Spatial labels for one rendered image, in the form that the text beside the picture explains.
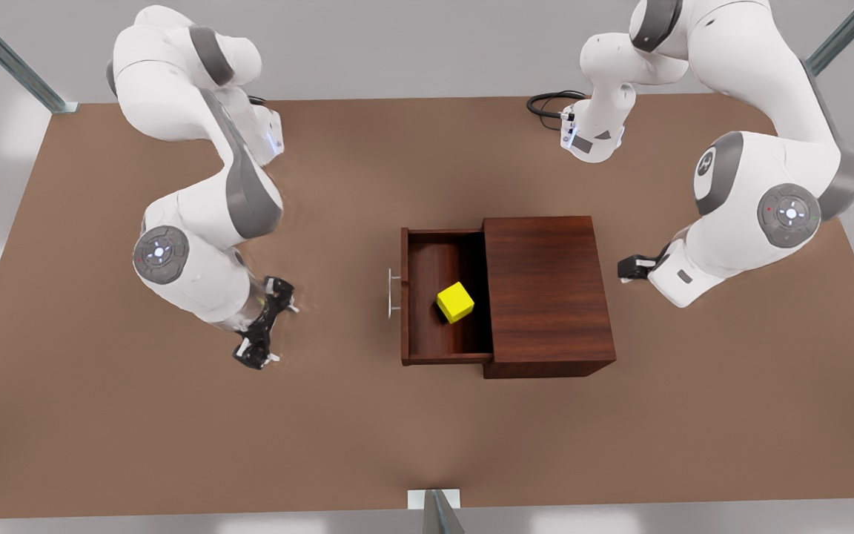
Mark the dark wooden cabinet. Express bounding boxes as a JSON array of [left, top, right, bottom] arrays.
[[483, 216, 618, 380]]

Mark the dark wooden drawer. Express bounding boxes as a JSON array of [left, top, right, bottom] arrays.
[[400, 227, 495, 367]]

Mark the yellow cube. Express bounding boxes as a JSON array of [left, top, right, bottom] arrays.
[[437, 281, 475, 325]]

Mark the silver frame post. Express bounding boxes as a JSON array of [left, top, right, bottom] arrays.
[[406, 488, 466, 534], [0, 0, 80, 114], [804, 0, 854, 76]]

